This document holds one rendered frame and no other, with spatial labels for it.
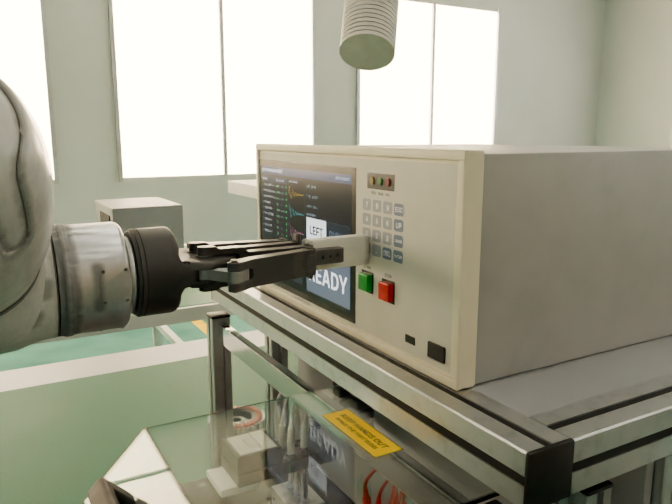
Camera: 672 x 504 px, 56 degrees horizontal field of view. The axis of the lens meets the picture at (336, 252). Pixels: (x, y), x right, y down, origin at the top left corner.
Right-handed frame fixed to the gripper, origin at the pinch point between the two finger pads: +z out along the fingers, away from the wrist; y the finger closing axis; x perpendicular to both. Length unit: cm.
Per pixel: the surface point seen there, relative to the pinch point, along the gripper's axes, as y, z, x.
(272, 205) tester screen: -23.8, 3.7, 2.2
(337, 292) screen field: -6.2, 3.7, -6.0
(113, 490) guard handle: 6.2, -23.5, -15.8
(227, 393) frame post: -37.9, 1.5, -29.4
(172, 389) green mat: -85, 5, -47
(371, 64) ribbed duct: -109, 74, 32
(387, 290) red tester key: 4.6, 3.1, -3.4
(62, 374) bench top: -109, -16, -47
